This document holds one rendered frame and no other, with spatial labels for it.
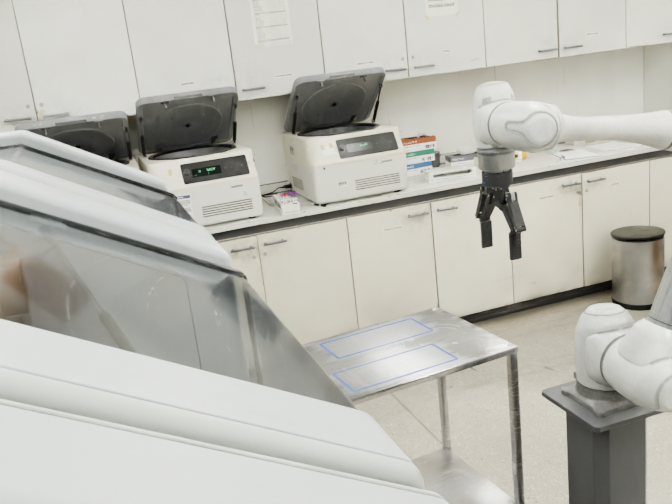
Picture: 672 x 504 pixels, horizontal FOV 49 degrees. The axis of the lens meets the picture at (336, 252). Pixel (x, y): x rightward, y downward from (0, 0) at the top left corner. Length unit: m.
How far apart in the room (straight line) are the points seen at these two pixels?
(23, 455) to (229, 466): 0.12
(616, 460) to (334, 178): 2.34
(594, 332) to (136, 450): 1.78
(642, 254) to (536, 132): 3.13
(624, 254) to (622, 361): 2.75
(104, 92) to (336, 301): 1.66
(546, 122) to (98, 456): 1.37
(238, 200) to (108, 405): 3.47
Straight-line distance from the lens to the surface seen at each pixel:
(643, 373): 1.97
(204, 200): 3.90
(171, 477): 0.42
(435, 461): 2.78
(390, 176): 4.18
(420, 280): 4.37
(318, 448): 0.54
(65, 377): 0.51
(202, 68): 4.13
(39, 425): 0.43
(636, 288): 4.80
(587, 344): 2.14
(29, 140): 2.04
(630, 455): 2.30
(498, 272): 4.62
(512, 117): 1.68
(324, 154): 4.05
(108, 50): 4.08
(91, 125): 3.98
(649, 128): 2.04
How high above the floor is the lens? 1.75
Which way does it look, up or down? 16 degrees down
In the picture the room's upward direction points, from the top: 7 degrees counter-clockwise
